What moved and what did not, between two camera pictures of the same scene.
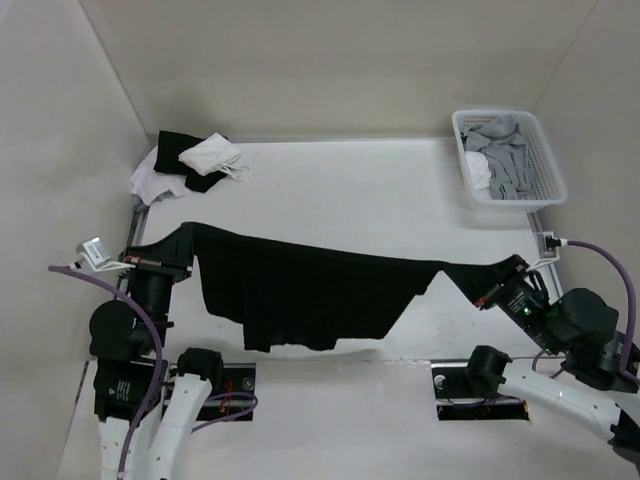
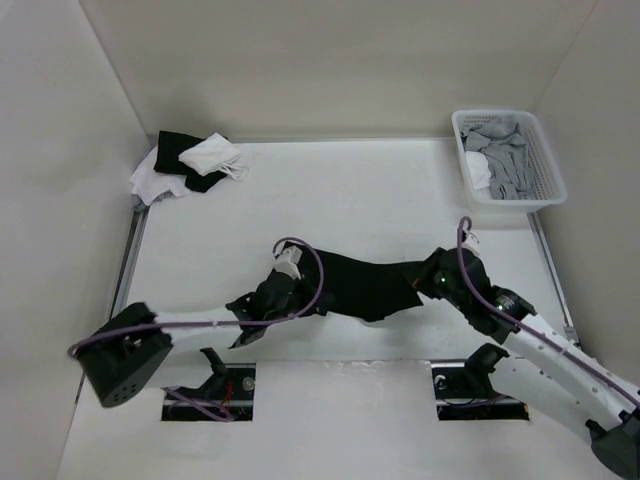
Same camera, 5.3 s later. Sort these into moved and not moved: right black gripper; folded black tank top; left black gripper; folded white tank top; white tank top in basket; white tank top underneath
Moved: left black gripper; right black gripper
Not moved: white tank top underneath; folded white tank top; white tank top in basket; folded black tank top
